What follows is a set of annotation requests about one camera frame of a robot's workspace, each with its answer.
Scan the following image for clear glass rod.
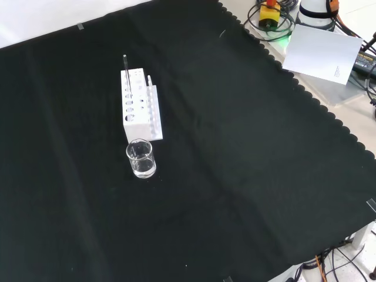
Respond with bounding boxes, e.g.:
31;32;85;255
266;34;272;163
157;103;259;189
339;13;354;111
122;53;133;98

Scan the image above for white test tube rack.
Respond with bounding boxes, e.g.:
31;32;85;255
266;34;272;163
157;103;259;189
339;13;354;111
120;68;164;143

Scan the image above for black bench cloth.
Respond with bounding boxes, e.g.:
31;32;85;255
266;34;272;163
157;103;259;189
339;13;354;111
0;0;376;282

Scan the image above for clear glass beaker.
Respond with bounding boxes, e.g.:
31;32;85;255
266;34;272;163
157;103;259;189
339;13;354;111
125;139;157;179

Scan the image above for yellow stop button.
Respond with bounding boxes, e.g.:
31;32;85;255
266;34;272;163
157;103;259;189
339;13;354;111
258;0;280;29

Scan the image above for pale board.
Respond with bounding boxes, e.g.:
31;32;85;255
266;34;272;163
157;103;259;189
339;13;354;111
281;23;364;86

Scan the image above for black power adapter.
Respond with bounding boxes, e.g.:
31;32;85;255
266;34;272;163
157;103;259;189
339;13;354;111
350;51;376;79

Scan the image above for white table leg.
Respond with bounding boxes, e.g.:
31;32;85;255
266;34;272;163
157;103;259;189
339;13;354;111
351;220;376;251

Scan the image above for coiled black and green cable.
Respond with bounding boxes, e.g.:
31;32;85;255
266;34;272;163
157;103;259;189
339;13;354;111
246;0;296;41

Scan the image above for black floor cables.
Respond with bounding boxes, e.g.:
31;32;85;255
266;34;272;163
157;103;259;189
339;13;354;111
299;238;376;282

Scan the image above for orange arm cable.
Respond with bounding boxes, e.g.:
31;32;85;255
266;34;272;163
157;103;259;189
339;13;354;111
324;0;376;42

